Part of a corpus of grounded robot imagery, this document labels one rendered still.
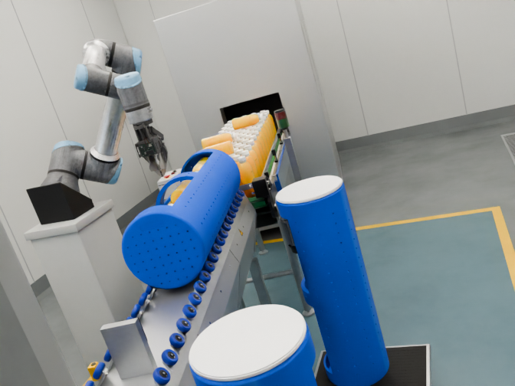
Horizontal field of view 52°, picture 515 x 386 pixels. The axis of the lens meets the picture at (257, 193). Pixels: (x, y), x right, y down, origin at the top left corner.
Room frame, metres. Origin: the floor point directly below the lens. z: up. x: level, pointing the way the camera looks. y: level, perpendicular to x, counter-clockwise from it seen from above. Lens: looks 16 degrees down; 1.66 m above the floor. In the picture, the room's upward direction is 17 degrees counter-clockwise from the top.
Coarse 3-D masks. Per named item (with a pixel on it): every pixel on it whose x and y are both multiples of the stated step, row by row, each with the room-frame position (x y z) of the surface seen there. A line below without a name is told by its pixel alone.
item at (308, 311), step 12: (276, 168) 3.06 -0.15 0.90; (276, 192) 2.80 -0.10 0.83; (264, 216) 2.85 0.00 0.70; (276, 216) 2.58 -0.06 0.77; (288, 240) 2.86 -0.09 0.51; (264, 252) 4.00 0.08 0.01; (288, 252) 2.87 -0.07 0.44; (264, 276) 2.91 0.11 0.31; (276, 276) 2.90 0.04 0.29; (300, 276) 2.87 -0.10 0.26; (300, 288) 2.86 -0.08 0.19; (312, 312) 2.86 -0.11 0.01
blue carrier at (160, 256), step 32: (192, 160) 2.50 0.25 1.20; (224, 160) 2.37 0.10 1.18; (160, 192) 2.06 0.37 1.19; (192, 192) 1.86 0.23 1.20; (224, 192) 2.08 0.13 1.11; (160, 224) 1.64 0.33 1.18; (192, 224) 1.63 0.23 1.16; (128, 256) 1.67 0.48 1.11; (160, 256) 1.65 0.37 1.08; (192, 256) 1.63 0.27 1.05; (160, 288) 1.66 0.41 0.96
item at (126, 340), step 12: (108, 324) 1.25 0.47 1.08; (120, 324) 1.23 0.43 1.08; (132, 324) 1.21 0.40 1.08; (108, 336) 1.23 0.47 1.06; (120, 336) 1.22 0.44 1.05; (132, 336) 1.22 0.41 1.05; (144, 336) 1.23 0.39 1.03; (108, 348) 1.23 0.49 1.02; (120, 348) 1.23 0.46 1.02; (132, 348) 1.22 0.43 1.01; (144, 348) 1.21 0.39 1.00; (120, 360) 1.23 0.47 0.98; (132, 360) 1.22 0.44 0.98; (144, 360) 1.22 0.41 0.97; (120, 372) 1.23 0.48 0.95; (132, 372) 1.22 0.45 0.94; (144, 372) 1.22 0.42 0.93
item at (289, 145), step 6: (288, 138) 2.84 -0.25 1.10; (288, 144) 2.84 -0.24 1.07; (288, 150) 2.84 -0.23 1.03; (288, 156) 2.84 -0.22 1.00; (294, 156) 2.83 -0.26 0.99; (294, 162) 2.84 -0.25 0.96; (294, 168) 2.84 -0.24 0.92; (294, 174) 2.84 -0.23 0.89; (300, 174) 2.86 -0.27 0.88; (300, 180) 2.84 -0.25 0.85
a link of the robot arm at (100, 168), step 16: (112, 48) 2.47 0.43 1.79; (128, 48) 2.50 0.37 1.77; (112, 64) 2.49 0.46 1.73; (128, 64) 2.49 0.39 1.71; (112, 112) 2.56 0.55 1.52; (112, 128) 2.58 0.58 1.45; (96, 144) 2.65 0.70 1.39; (112, 144) 2.62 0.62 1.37; (96, 160) 2.62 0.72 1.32; (112, 160) 2.63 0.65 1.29; (96, 176) 2.64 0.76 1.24; (112, 176) 2.65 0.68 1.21
